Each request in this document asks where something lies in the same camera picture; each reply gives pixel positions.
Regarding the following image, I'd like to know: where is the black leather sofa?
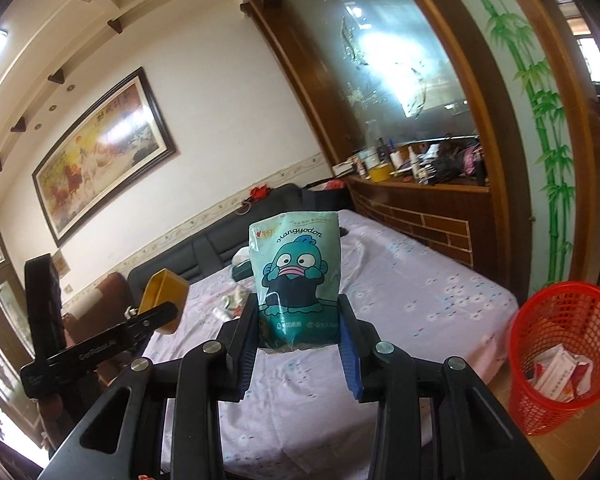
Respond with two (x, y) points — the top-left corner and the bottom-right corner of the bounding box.
(127, 182), (353, 311)

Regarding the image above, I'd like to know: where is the framed horse painting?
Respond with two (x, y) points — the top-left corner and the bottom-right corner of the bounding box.
(31, 66), (176, 248)

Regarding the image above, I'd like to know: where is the table with floral cloth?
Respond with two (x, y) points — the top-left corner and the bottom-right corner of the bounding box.
(140, 208), (520, 480)

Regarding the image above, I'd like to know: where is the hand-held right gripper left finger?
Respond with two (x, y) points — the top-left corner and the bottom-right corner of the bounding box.
(37, 294), (261, 480)

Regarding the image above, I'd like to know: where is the green bamboo painted panel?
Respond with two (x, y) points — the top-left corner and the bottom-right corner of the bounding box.
(430, 0), (596, 311)

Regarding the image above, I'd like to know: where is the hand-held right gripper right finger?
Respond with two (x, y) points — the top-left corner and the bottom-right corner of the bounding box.
(337, 294), (556, 480)

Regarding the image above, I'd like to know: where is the red and white packet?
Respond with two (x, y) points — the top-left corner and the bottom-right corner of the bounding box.
(531, 346), (577, 392)

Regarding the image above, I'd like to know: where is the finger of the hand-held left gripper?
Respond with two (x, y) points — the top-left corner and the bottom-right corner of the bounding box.
(125, 301), (179, 342)

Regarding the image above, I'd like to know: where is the red plastic mesh basket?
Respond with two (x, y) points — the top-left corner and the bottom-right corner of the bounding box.
(509, 281), (600, 436)

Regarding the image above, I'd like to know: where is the cluster of small bottles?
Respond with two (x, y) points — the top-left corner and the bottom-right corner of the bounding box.
(352, 137), (487, 186)

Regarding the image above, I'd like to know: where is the brown wooden frame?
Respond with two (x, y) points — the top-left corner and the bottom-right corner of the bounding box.
(240, 0), (598, 291)

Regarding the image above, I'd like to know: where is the yellow plastic box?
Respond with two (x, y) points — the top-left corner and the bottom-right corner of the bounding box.
(139, 269), (191, 336)

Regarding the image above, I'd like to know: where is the wooden door with glass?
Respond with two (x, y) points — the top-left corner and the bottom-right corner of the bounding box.
(0, 225), (46, 411)

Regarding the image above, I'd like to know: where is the etched glass panel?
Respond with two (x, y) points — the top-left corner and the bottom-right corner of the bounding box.
(280, 0), (481, 161)

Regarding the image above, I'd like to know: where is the teal cartoon pouch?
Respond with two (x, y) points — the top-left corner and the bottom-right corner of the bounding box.
(248, 211), (342, 356)

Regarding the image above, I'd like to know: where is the brown wooden chair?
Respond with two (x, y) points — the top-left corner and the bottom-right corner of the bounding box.
(62, 272), (131, 353)

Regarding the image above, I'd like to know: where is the brown wooden cabinet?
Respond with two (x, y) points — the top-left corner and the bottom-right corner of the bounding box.
(330, 160), (497, 270)

